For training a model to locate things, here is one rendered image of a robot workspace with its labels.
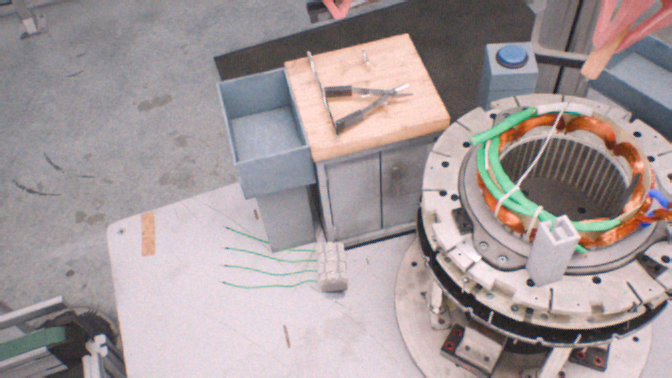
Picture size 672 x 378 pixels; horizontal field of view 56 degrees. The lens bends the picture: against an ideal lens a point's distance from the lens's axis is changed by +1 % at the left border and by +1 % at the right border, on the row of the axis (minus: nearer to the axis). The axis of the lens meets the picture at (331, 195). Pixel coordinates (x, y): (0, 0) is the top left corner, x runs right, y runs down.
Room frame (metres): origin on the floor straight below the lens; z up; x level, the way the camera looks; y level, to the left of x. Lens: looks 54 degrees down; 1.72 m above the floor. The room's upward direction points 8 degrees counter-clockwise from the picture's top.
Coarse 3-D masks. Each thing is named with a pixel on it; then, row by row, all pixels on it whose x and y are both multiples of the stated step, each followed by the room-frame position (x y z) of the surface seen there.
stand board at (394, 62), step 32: (288, 64) 0.74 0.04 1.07; (320, 64) 0.73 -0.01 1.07; (352, 64) 0.72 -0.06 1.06; (384, 64) 0.71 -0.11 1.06; (416, 64) 0.70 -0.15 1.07; (320, 96) 0.66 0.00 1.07; (352, 96) 0.65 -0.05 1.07; (416, 96) 0.64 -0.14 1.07; (320, 128) 0.60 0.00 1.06; (352, 128) 0.59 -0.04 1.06; (384, 128) 0.58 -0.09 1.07; (416, 128) 0.58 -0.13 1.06
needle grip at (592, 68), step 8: (624, 32) 0.42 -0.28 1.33; (616, 40) 0.42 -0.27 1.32; (608, 48) 0.42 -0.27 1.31; (616, 48) 0.42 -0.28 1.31; (592, 56) 0.43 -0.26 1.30; (600, 56) 0.42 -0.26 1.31; (608, 56) 0.42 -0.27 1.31; (584, 64) 0.43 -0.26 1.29; (592, 64) 0.42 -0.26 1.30; (600, 64) 0.42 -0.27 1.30; (584, 72) 0.42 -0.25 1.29; (592, 72) 0.42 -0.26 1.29; (600, 72) 0.42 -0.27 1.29
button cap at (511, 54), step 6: (504, 48) 0.73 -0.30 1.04; (510, 48) 0.73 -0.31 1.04; (516, 48) 0.73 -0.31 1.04; (522, 48) 0.73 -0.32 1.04; (504, 54) 0.72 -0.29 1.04; (510, 54) 0.72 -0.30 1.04; (516, 54) 0.71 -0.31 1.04; (522, 54) 0.71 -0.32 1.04; (504, 60) 0.71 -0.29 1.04; (510, 60) 0.70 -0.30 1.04; (516, 60) 0.70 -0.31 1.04; (522, 60) 0.70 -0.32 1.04
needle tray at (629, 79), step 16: (640, 48) 0.70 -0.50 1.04; (656, 48) 0.68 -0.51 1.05; (608, 64) 0.67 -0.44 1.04; (624, 64) 0.68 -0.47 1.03; (640, 64) 0.68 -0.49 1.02; (656, 64) 0.67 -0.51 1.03; (592, 80) 0.65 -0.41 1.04; (608, 80) 0.63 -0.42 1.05; (624, 80) 0.61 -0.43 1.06; (640, 80) 0.64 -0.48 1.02; (656, 80) 0.64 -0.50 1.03; (608, 96) 0.62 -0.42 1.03; (624, 96) 0.60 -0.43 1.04; (640, 96) 0.58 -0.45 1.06; (656, 96) 0.61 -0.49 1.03; (640, 112) 0.58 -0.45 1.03; (656, 112) 0.56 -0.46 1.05; (656, 128) 0.55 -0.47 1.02
